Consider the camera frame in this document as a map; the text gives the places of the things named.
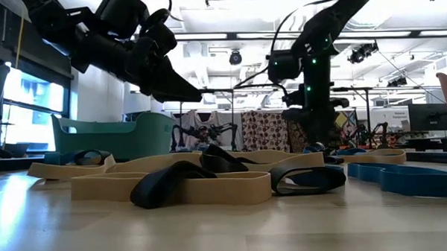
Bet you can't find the black rubber band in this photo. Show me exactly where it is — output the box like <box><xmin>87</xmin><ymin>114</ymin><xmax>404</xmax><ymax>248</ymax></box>
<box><xmin>323</xmin><ymin>153</ymin><xmax>345</xmax><ymax>166</ymax></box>
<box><xmin>268</xmin><ymin>162</ymin><xmax>347</xmax><ymax>197</ymax></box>
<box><xmin>200</xmin><ymin>142</ymin><xmax>261</xmax><ymax>175</ymax></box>
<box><xmin>72</xmin><ymin>148</ymin><xmax>113</xmax><ymax>168</ymax></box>
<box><xmin>129</xmin><ymin>159</ymin><xmax>219</xmax><ymax>211</ymax></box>

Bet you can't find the yellow cord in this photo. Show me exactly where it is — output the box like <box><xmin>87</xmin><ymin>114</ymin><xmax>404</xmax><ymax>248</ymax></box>
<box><xmin>13</xmin><ymin>16</ymin><xmax>28</xmax><ymax>70</ymax></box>

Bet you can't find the white hanging cloth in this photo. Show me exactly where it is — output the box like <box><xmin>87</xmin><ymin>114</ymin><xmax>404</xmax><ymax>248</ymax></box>
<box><xmin>170</xmin><ymin>108</ymin><xmax>244</xmax><ymax>153</ymax></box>

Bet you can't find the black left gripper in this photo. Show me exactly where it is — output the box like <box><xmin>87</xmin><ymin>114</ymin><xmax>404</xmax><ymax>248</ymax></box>
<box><xmin>69</xmin><ymin>0</ymin><xmax>204</xmax><ymax>108</ymax></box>

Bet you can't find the tan rubber band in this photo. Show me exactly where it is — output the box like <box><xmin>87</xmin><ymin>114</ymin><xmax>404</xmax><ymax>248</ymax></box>
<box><xmin>108</xmin><ymin>147</ymin><xmax>326</xmax><ymax>179</ymax></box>
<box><xmin>335</xmin><ymin>147</ymin><xmax>408</xmax><ymax>168</ymax></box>
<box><xmin>70</xmin><ymin>167</ymin><xmax>273</xmax><ymax>212</ymax></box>
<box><xmin>26</xmin><ymin>154</ymin><xmax>117</xmax><ymax>182</ymax></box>

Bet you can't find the black aluminium table frame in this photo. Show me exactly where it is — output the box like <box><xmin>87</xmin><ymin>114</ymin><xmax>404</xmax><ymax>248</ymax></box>
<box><xmin>0</xmin><ymin>141</ymin><xmax>447</xmax><ymax>181</ymax></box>

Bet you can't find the ceiling light rail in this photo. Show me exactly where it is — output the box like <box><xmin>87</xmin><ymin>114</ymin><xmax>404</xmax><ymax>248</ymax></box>
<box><xmin>174</xmin><ymin>22</ymin><xmax>447</xmax><ymax>47</ymax></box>

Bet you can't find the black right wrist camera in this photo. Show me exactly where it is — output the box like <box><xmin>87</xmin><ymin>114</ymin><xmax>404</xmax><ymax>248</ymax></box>
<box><xmin>281</xmin><ymin>84</ymin><xmax>306</xmax><ymax>109</ymax></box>

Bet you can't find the spotted hanging cloth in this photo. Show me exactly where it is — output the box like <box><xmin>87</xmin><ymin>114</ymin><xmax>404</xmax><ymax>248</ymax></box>
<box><xmin>240</xmin><ymin>108</ymin><xmax>289</xmax><ymax>153</ymax></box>

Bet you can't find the teal green plastic basket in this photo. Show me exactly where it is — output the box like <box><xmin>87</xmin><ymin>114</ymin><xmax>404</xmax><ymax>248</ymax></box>
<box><xmin>50</xmin><ymin>110</ymin><xmax>177</xmax><ymax>165</ymax></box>

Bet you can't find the colourful diamond hanging cloth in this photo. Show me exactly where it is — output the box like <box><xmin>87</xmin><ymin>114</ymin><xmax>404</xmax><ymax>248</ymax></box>
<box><xmin>334</xmin><ymin>108</ymin><xmax>359</xmax><ymax>139</ymax></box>

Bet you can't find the dark background desk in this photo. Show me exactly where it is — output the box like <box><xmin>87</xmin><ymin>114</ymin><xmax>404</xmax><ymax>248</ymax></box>
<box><xmin>393</xmin><ymin>129</ymin><xmax>447</xmax><ymax>154</ymax></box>

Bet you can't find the white wall sign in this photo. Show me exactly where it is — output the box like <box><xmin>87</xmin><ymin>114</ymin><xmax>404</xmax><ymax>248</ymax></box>
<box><xmin>388</xmin><ymin>109</ymin><xmax>410</xmax><ymax>121</ymax></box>

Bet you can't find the brown patterned hanging cloth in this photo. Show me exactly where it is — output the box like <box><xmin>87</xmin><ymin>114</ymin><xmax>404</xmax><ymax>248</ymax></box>
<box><xmin>287</xmin><ymin>121</ymin><xmax>307</xmax><ymax>153</ymax></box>

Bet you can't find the bright window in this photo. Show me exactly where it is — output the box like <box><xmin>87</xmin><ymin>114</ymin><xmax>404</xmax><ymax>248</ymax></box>
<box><xmin>0</xmin><ymin>67</ymin><xmax>67</xmax><ymax>154</ymax></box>

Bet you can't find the black ceiling spotlight cluster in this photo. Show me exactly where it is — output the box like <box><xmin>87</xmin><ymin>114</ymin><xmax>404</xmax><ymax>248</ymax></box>
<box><xmin>349</xmin><ymin>40</ymin><xmax>380</xmax><ymax>65</ymax></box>

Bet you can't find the black metal rack frame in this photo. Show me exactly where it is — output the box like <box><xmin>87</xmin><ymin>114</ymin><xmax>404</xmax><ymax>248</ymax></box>
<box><xmin>177</xmin><ymin>86</ymin><xmax>237</xmax><ymax>153</ymax></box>
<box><xmin>329</xmin><ymin>85</ymin><xmax>377</xmax><ymax>149</ymax></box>

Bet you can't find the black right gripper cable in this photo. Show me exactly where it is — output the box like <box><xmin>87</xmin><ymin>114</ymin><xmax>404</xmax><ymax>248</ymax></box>
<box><xmin>233</xmin><ymin>0</ymin><xmax>323</xmax><ymax>101</ymax></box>

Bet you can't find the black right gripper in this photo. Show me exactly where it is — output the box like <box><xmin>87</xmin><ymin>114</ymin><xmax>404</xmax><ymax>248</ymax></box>
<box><xmin>281</xmin><ymin>82</ymin><xmax>352</xmax><ymax>153</ymax></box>

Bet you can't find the black background monitor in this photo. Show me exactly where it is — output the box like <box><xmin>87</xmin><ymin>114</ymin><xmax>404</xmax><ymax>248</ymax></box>
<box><xmin>408</xmin><ymin>102</ymin><xmax>447</xmax><ymax>133</ymax></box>

